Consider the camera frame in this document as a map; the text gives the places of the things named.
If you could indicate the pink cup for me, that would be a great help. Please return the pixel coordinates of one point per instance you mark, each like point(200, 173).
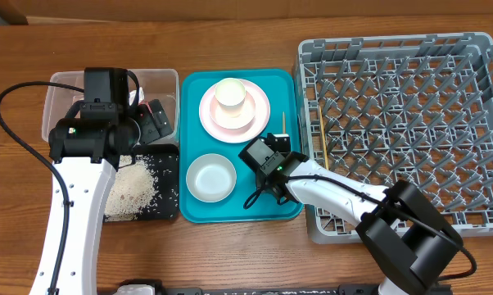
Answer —
point(230, 94)

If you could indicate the white napkin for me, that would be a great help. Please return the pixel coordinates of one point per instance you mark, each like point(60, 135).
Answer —
point(133, 94)

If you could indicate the pink round plate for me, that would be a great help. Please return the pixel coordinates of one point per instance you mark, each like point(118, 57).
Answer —
point(248, 124)

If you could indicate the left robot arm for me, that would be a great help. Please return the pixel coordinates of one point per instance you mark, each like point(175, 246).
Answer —
point(85, 148)

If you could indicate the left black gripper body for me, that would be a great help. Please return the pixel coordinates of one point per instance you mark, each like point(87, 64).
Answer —
point(147, 129)

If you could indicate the cooked white rice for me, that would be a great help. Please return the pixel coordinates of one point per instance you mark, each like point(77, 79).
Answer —
point(129, 190)

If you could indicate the black plastic tray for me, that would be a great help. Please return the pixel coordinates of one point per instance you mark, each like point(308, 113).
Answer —
point(166, 164)

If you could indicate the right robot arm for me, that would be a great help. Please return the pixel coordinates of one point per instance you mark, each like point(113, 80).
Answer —
point(409, 239)

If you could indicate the grey dishwasher rack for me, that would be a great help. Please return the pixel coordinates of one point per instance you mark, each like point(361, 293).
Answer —
point(412, 107)

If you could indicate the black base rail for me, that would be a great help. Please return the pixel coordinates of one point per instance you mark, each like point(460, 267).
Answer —
point(150, 286)

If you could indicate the teal serving tray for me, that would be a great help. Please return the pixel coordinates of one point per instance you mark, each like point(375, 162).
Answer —
point(195, 141)

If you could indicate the grey bowl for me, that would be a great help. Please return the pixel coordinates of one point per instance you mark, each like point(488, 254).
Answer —
point(211, 178)

